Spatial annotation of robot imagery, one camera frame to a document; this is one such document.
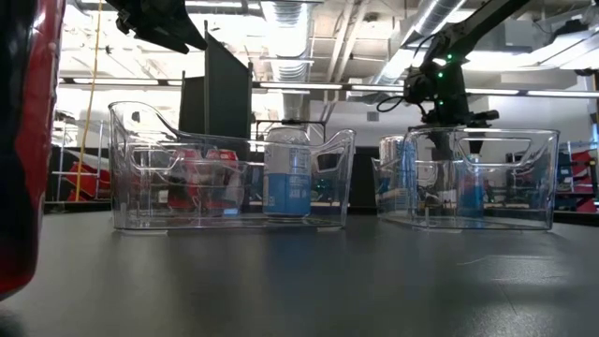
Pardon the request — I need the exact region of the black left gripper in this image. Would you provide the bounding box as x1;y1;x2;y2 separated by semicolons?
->
105;0;209;54

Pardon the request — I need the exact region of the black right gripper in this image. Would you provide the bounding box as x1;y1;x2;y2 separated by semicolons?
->
402;54;501;164

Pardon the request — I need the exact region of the blue silver Red Bull can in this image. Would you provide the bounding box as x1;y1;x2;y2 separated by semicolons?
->
378;134;418;214
460;153;487;219

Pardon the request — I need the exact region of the clear plastic bin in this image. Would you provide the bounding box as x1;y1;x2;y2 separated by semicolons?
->
107;100;358;233
372;126;562;232
124;141;252;221

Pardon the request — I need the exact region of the white blue Spindrift can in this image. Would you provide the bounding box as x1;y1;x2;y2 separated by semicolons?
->
261;125;314;220

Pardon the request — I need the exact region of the black partition panel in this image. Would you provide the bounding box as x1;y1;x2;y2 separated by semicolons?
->
179;21;254;146

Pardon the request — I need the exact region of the long ceiling light strip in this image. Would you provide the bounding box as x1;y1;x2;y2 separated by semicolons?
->
58;77;599;98

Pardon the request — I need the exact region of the yellow extension cable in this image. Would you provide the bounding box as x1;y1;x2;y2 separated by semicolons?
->
73;0;104;203

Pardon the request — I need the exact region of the wire shelf with red bins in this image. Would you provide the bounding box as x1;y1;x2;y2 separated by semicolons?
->
559;139;599;215
50;119;113;203

